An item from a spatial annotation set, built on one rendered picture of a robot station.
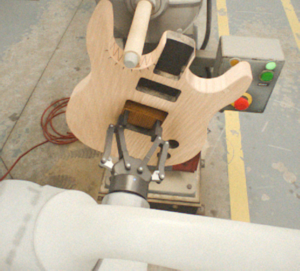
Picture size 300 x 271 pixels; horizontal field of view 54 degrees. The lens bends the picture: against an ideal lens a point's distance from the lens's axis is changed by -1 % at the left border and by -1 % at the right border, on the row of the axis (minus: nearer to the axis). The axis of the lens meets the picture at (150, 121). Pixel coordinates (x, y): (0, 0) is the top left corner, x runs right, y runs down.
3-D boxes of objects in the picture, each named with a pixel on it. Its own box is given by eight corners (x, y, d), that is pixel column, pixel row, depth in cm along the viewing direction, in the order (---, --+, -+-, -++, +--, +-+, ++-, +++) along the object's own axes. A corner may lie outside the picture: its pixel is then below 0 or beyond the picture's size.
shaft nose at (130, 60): (133, 65, 53) (122, 58, 52) (140, 57, 51) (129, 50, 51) (132, 72, 52) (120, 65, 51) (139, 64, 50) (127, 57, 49)
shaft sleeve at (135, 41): (146, 16, 65) (134, 8, 64) (154, 6, 63) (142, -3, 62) (134, 68, 53) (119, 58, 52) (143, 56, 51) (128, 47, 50)
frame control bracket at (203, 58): (180, 58, 92) (181, 47, 89) (241, 62, 91) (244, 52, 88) (180, 65, 89) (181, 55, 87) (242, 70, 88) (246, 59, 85)
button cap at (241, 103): (232, 101, 86) (235, 91, 83) (245, 102, 86) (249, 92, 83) (232, 111, 83) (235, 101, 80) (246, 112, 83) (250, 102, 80)
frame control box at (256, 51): (191, 72, 109) (200, 7, 89) (250, 76, 107) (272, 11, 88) (190, 122, 93) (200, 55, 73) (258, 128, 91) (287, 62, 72)
